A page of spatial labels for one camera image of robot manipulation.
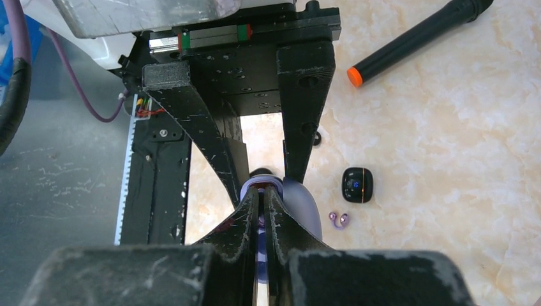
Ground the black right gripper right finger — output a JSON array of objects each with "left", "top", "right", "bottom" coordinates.
[{"left": 264, "top": 187, "right": 474, "bottom": 305}]

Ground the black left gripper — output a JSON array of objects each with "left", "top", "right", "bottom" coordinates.
[{"left": 126, "top": 1, "right": 341, "bottom": 207}]

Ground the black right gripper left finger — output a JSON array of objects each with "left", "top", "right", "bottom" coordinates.
[{"left": 22, "top": 188, "right": 259, "bottom": 305}]

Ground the purple ear clip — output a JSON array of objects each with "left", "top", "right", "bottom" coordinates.
[
  {"left": 257, "top": 189, "right": 268, "bottom": 284},
  {"left": 329, "top": 212, "right": 349, "bottom": 230}
]

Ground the grey blue oval case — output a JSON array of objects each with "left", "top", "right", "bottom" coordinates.
[{"left": 240, "top": 168, "right": 323, "bottom": 240}]

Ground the black earbud charging case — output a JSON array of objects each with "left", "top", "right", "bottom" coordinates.
[{"left": 341, "top": 167, "right": 374, "bottom": 203}]

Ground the black earbud left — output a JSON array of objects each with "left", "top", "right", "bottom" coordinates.
[{"left": 313, "top": 131, "right": 322, "bottom": 147}]

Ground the black marker with orange cap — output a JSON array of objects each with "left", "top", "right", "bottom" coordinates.
[{"left": 346, "top": 0, "right": 493, "bottom": 88}]

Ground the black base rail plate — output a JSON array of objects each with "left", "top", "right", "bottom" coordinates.
[{"left": 114, "top": 96, "right": 191, "bottom": 245}]

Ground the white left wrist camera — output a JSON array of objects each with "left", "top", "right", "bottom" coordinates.
[{"left": 19, "top": 0, "right": 297, "bottom": 71}]

